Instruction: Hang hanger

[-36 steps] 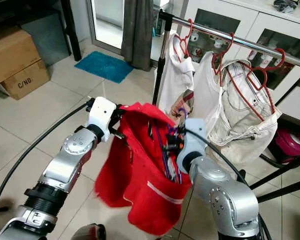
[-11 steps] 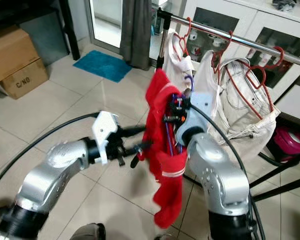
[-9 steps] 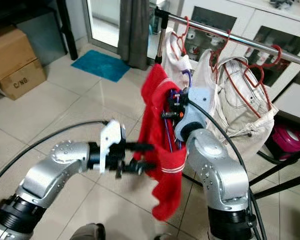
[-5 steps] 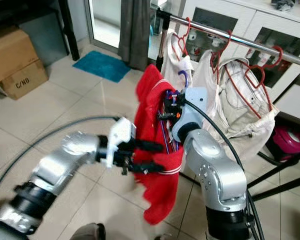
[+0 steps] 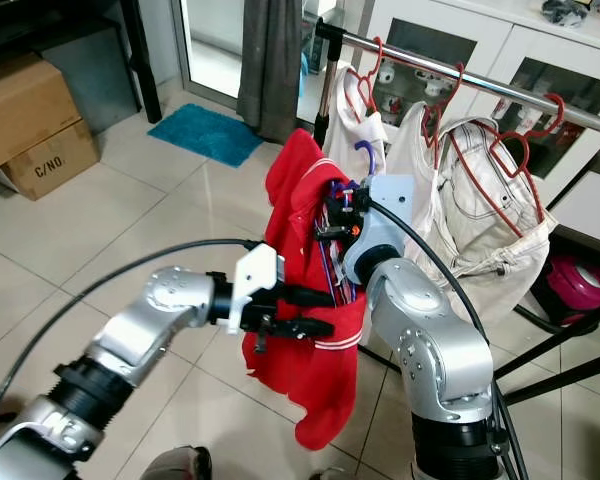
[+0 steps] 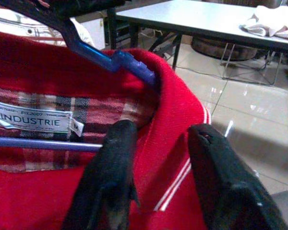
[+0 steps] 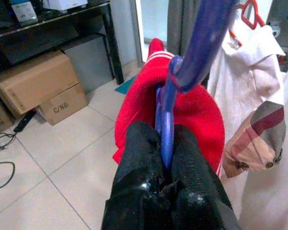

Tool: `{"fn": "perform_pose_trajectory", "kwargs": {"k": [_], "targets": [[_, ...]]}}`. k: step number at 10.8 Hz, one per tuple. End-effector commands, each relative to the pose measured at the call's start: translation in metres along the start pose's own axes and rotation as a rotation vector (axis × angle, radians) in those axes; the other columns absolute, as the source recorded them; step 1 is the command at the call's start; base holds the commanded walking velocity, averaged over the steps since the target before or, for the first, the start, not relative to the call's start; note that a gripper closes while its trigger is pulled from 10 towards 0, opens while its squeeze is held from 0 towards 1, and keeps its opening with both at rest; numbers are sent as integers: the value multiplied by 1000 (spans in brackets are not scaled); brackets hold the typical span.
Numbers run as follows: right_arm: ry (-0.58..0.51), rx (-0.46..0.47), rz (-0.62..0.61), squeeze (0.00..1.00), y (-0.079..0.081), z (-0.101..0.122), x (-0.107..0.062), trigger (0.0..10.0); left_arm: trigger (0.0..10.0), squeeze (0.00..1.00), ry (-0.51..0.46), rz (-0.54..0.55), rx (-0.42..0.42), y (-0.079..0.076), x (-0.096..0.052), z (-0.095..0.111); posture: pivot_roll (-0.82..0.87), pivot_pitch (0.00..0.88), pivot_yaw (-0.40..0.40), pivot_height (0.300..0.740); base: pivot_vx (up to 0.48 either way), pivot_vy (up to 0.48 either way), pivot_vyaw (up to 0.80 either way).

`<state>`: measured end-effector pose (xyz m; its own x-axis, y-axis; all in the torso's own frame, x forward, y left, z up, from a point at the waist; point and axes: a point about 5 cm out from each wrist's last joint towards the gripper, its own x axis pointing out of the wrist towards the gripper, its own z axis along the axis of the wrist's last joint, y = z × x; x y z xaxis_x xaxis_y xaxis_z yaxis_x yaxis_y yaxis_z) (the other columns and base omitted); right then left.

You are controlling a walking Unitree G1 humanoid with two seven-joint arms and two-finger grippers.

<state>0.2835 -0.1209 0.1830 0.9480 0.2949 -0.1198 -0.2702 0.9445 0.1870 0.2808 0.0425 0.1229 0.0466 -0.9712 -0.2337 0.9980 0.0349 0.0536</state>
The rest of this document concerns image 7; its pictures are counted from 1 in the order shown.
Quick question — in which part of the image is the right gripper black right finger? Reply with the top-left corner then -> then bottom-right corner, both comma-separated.
163,124 -> 242,230

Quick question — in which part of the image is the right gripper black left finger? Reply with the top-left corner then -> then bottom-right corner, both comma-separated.
102,121 -> 168,230

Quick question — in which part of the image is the purple clothes hanger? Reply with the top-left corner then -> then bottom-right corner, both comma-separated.
155,0 -> 238,173

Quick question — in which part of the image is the red garment with white print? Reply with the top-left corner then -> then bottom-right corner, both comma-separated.
112,38 -> 226,178

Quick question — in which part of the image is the red clothes hanger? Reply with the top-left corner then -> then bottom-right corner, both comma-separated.
228,0 -> 266,47

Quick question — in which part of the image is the teal floor mat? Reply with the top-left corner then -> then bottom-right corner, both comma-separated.
114,76 -> 136,94

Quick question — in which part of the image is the small printed cardboard box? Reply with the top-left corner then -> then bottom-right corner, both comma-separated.
39,82 -> 89,127

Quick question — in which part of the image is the white shirt with plaid cuffs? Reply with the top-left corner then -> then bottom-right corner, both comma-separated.
207,23 -> 288,230

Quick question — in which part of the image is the black power strip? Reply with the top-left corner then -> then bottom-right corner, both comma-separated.
13,109 -> 37,133

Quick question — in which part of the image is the large brown cardboard box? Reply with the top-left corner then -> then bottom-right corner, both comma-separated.
0,50 -> 80,118

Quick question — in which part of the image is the black desk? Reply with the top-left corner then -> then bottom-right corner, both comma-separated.
0,0 -> 124,86

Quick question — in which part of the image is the grey curtain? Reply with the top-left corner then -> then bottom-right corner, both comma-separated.
167,0 -> 208,58

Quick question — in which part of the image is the white carton box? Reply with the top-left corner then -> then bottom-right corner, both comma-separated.
42,0 -> 88,12
11,1 -> 38,24

